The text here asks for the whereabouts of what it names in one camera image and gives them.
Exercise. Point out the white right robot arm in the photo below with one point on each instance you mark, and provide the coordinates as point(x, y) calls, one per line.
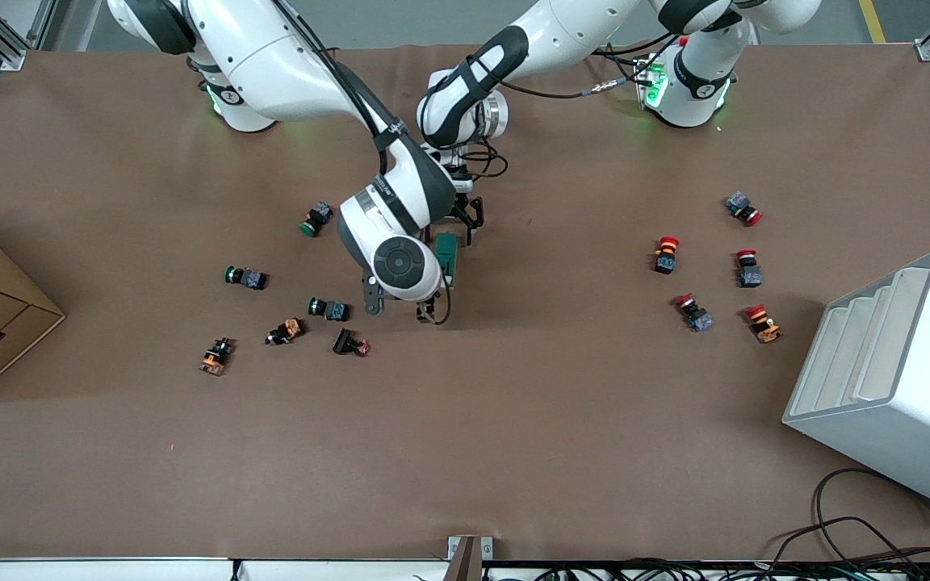
point(271, 56)

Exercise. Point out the red pushbutton with orange body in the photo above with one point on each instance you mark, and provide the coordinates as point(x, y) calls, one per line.
point(764, 323)

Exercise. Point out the red pushbutton with orange stripes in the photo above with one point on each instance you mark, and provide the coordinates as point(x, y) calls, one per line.
point(665, 254)

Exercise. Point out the black pushbutton with red lens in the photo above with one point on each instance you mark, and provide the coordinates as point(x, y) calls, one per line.
point(350, 344)

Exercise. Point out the black pushbutton with orange body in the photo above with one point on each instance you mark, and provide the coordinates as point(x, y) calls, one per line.
point(216, 356)
point(285, 332)

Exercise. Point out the green load switch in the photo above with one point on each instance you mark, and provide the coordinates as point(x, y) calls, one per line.
point(449, 258)

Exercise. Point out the red pushbutton with grey body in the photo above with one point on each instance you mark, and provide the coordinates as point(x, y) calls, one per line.
point(748, 269)
point(693, 312)
point(744, 208)

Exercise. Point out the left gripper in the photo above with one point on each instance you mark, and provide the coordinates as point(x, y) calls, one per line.
point(460, 199)

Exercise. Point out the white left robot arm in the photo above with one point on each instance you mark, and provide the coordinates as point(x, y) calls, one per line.
point(562, 32)

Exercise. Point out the metal table edge bracket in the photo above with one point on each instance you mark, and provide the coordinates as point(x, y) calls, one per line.
point(469, 557)

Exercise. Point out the white slotted organizer box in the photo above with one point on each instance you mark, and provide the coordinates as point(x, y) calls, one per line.
point(917, 387)

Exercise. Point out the white table edge rail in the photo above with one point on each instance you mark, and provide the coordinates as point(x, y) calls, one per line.
point(110, 570)

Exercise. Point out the green pushbutton with grey body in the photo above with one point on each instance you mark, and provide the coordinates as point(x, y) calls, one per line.
point(316, 219)
point(245, 277)
point(328, 308)

